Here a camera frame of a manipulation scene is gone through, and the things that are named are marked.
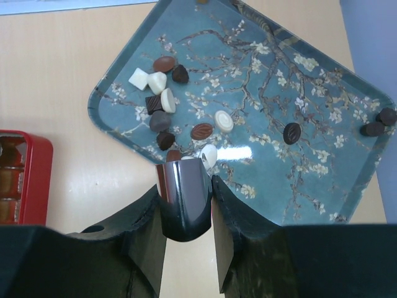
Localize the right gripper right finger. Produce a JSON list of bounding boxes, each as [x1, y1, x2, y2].
[[212, 176, 396, 297]]

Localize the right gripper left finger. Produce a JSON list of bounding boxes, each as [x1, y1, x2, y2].
[[1, 187, 166, 297]]

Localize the metal tongs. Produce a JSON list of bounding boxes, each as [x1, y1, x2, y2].
[[156, 158, 212, 242]]

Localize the dark round chocolate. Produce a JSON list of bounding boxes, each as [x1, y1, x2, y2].
[[156, 131, 176, 151]]

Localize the red chocolate box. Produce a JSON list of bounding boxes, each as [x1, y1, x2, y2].
[[1, 130, 53, 225]]

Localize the brown oval chocolate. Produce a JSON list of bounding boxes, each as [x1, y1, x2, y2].
[[190, 123, 213, 140]]

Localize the white round chocolate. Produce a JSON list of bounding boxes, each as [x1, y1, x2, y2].
[[214, 110, 234, 133]]

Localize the dark chocolate at tray corner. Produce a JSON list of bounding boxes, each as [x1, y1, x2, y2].
[[360, 122, 385, 137]]

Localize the white cone chocolate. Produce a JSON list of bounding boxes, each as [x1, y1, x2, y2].
[[147, 72, 167, 95]]

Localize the white square chocolate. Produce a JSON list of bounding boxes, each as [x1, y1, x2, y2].
[[128, 68, 149, 91]]

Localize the blue floral tray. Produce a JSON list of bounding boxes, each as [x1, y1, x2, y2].
[[87, 1, 395, 225]]

